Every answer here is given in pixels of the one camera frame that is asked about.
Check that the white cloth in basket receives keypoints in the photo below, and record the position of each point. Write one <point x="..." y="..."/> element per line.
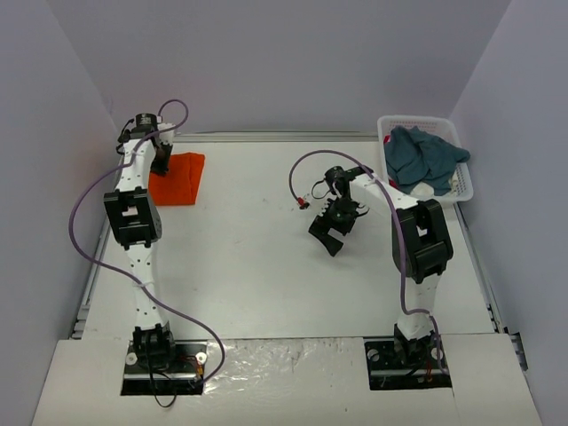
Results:
<point x="423" y="191"/>

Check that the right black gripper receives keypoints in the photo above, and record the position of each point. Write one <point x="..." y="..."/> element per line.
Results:
<point x="333" y="223"/>

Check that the teal t shirt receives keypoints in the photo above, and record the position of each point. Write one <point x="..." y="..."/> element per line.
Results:
<point x="414" y="157"/>

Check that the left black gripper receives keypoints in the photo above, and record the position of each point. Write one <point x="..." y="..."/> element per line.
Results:
<point x="161" y="160"/>

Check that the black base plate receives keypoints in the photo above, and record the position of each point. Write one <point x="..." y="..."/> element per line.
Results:
<point x="179" y="375"/>
<point x="387" y="371"/>

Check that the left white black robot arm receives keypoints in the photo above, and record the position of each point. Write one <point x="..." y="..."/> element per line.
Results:
<point x="136" y="226"/>

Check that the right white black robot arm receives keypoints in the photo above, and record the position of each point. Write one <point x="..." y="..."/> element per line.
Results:
<point x="420" y="244"/>

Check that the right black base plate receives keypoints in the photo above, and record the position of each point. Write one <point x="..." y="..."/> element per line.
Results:
<point x="387" y="371"/>

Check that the white plastic basket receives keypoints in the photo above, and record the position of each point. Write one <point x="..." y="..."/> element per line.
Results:
<point x="462" y="188"/>

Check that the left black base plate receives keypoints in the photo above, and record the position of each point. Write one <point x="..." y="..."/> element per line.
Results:
<point x="179" y="375"/>

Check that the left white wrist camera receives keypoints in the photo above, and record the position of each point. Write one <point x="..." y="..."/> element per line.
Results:
<point x="166" y="133"/>

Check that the orange t shirt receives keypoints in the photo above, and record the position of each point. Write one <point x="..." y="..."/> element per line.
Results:
<point x="180" y="185"/>

